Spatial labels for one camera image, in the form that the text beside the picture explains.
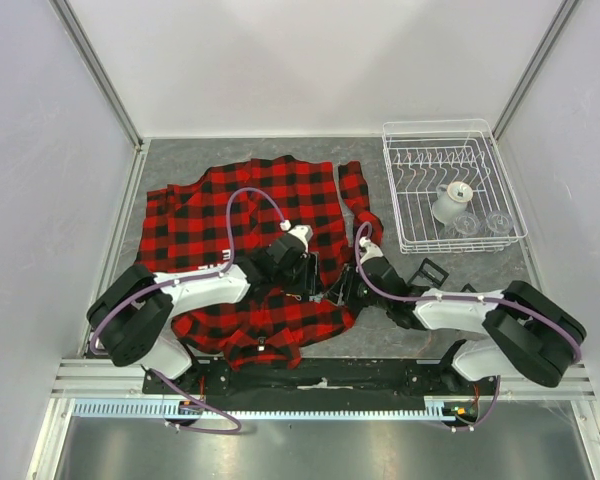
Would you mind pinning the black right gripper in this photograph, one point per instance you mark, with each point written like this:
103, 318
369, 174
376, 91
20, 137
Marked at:
340, 293

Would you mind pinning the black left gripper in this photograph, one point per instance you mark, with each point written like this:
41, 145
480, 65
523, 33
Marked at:
310, 284

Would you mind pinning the blue glitter leaf brooch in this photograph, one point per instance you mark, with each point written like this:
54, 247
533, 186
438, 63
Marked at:
318, 298

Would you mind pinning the red black plaid shirt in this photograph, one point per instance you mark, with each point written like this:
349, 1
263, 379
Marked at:
240, 205

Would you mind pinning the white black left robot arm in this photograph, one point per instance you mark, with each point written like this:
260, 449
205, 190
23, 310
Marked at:
132, 318

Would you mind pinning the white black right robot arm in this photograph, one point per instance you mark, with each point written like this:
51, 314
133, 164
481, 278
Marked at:
518, 329

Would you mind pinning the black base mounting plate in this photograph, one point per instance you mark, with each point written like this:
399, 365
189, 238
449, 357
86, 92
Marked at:
214, 377

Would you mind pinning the clear glass cup left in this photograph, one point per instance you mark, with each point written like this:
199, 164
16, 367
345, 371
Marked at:
466, 225

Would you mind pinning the clear glass cup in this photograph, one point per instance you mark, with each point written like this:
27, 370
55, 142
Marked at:
466, 225
498, 223

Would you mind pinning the grey ceramic teapot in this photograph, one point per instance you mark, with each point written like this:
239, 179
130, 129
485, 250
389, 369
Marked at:
452, 200

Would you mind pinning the clear glass cup right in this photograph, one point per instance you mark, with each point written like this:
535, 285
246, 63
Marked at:
498, 223

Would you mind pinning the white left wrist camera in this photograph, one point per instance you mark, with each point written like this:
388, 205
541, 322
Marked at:
301, 232

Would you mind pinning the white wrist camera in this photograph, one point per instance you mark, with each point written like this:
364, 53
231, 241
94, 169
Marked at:
368, 250
301, 232

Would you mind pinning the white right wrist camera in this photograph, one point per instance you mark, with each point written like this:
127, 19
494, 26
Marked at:
368, 250

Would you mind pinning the black wire frame stand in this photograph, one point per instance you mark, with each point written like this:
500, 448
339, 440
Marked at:
429, 279

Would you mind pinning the light blue cable duct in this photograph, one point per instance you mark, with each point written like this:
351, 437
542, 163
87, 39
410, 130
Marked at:
181, 410

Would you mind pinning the white wire dish rack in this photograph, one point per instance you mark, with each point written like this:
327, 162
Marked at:
420, 155

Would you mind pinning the aluminium frame post left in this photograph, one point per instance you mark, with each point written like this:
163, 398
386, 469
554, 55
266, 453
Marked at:
88, 54

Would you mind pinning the aluminium frame post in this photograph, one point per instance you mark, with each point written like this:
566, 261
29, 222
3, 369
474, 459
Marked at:
541, 54
88, 54

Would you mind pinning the aluminium frame post right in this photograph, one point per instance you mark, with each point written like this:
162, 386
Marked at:
541, 54

